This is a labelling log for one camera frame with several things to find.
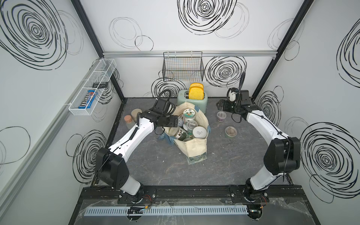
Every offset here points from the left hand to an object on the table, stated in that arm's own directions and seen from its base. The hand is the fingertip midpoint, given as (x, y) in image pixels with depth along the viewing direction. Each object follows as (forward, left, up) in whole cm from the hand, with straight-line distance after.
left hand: (172, 121), depth 83 cm
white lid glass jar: (-7, -16, 0) cm, 18 cm away
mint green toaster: (+24, -6, -3) cm, 25 cm away
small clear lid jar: (-1, -12, -2) cm, 12 cm away
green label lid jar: (+5, -10, 0) cm, 11 cm away
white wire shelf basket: (+24, +45, +16) cm, 54 cm away
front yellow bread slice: (+23, -15, +3) cm, 28 cm away
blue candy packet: (0, +42, +17) cm, 45 cm away
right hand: (+12, -33, +4) cm, 35 cm away
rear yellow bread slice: (+29, -16, +5) cm, 34 cm away
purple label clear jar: (+15, -35, -12) cm, 40 cm away
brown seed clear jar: (+1, -39, -12) cm, 41 cm away
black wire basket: (+61, -5, -1) cm, 62 cm away
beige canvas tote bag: (-16, -14, -4) cm, 22 cm away
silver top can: (+5, -5, -5) cm, 9 cm away
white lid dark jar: (-6, -6, -4) cm, 9 cm away
